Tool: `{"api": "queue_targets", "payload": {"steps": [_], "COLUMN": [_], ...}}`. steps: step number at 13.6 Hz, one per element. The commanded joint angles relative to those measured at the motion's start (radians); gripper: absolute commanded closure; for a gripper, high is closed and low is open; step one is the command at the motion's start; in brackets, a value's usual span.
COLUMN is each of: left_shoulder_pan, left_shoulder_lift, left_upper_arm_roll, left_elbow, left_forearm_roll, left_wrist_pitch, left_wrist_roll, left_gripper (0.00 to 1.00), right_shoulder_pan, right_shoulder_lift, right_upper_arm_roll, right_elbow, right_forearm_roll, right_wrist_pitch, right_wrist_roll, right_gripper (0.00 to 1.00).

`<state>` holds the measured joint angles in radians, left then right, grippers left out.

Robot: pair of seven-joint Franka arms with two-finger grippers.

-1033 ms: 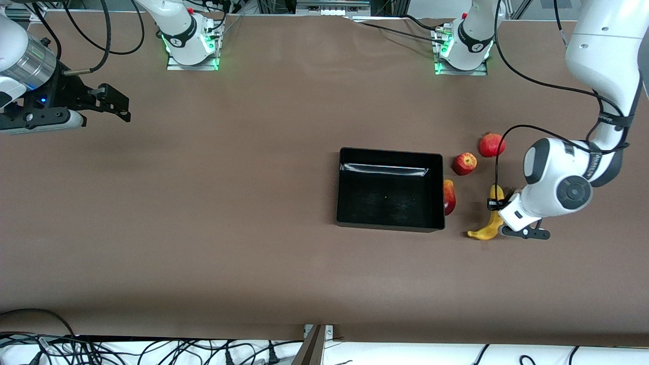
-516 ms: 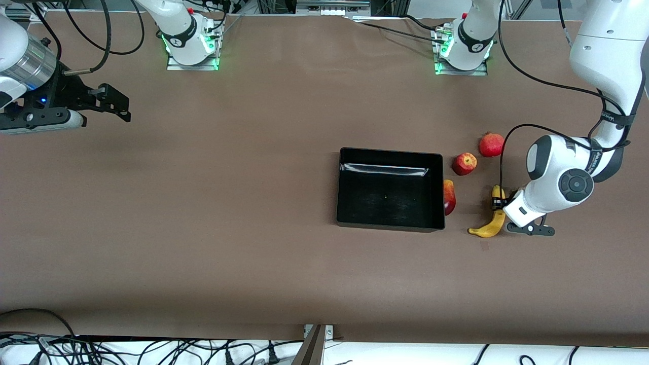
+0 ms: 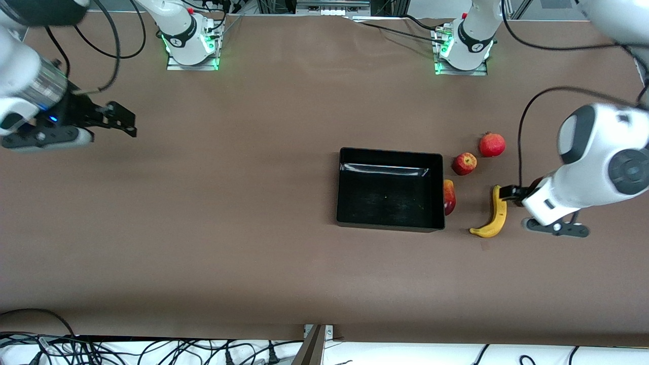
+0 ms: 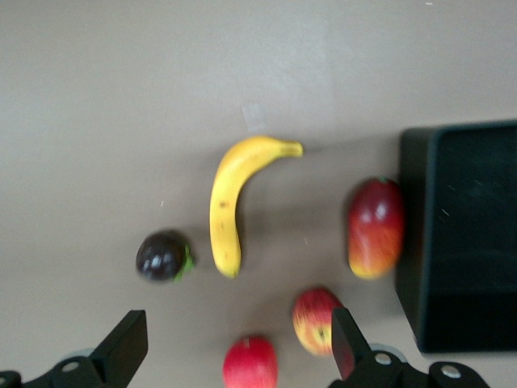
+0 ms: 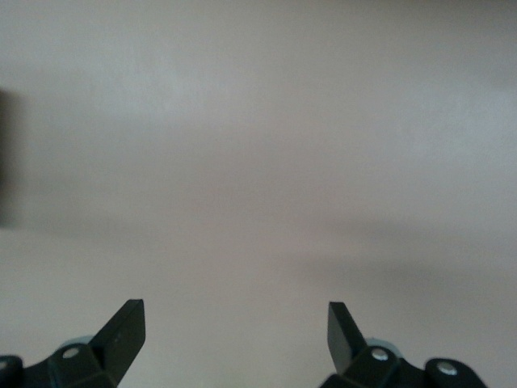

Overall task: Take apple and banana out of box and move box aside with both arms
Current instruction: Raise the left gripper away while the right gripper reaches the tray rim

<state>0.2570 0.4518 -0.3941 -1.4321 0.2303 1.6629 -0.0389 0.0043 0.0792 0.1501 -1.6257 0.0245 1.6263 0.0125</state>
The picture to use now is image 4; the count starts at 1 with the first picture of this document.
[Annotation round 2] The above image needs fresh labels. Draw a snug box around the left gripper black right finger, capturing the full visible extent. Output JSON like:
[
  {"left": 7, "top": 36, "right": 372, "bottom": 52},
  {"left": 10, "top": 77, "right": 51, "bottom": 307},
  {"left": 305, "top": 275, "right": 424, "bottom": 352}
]
[{"left": 329, "top": 306, "right": 425, "bottom": 388}]

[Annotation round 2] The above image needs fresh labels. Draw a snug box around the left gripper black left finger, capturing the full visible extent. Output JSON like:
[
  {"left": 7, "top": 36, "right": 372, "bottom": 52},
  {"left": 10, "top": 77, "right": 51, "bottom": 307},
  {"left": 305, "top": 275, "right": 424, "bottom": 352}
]
[{"left": 23, "top": 309, "right": 149, "bottom": 388}]

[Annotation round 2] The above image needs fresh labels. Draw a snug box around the red yellow apple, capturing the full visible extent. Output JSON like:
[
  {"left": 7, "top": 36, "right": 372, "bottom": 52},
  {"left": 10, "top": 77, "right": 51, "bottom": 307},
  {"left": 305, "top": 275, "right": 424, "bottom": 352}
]
[{"left": 292, "top": 286, "right": 344, "bottom": 357}]

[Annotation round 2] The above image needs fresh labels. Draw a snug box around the black plastic tray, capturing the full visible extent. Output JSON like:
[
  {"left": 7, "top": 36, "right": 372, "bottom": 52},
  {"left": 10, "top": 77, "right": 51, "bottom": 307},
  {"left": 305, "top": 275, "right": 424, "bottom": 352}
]
[{"left": 394, "top": 119, "right": 517, "bottom": 355}]

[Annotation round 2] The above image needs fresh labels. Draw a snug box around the yellow banana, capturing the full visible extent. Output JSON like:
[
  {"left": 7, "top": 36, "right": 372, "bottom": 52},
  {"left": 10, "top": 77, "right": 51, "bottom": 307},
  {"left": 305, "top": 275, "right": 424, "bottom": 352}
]
[{"left": 208, "top": 135, "right": 305, "bottom": 280}]

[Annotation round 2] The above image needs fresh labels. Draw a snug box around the red pomegranate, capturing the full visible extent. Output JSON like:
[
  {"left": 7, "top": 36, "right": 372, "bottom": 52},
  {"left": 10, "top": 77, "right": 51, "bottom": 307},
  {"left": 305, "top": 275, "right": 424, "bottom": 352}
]
[{"left": 221, "top": 334, "right": 280, "bottom": 388}]

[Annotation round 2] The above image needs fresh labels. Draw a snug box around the dark purple eggplant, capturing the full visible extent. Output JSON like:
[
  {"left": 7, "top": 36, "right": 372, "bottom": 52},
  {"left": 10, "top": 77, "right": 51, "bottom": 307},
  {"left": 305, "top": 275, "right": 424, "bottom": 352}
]
[{"left": 135, "top": 229, "right": 197, "bottom": 284}]

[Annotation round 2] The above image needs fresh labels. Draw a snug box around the red yellow mango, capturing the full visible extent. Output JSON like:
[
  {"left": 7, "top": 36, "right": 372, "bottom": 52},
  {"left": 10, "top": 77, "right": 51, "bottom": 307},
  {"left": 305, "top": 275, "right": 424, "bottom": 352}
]
[{"left": 347, "top": 176, "right": 406, "bottom": 280}]

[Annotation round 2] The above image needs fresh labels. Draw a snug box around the small clear tape piece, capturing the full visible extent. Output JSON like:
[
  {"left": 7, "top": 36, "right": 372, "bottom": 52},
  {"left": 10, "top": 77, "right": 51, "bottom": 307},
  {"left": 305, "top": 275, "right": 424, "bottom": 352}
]
[{"left": 241, "top": 100, "right": 271, "bottom": 134}]

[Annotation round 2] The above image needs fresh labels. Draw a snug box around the brown table cover sheet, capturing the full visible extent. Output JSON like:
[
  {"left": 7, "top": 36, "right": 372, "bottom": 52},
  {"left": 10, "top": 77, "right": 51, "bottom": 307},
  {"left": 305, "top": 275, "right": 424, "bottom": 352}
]
[{"left": 0, "top": 0, "right": 517, "bottom": 388}]

